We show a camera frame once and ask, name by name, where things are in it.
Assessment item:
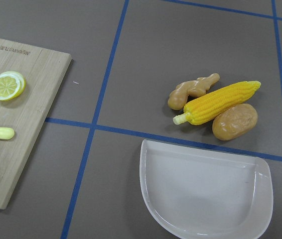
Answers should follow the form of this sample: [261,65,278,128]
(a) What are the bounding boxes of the tan toy ginger root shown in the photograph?
[167,73,220,110]

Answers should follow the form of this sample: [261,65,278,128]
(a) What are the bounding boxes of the yellow toy corn cob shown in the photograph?
[173,81,261,125]

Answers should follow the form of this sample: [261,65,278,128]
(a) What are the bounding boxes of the beige plastic dustpan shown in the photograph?
[140,140,274,239]

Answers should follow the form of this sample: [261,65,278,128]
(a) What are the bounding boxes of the brown toy potato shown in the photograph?
[212,104,258,141]

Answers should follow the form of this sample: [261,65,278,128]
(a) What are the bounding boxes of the yellow lemon slices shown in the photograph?
[0,71,26,101]

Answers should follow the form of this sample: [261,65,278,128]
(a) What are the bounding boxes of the bamboo cutting board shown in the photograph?
[0,39,72,209]

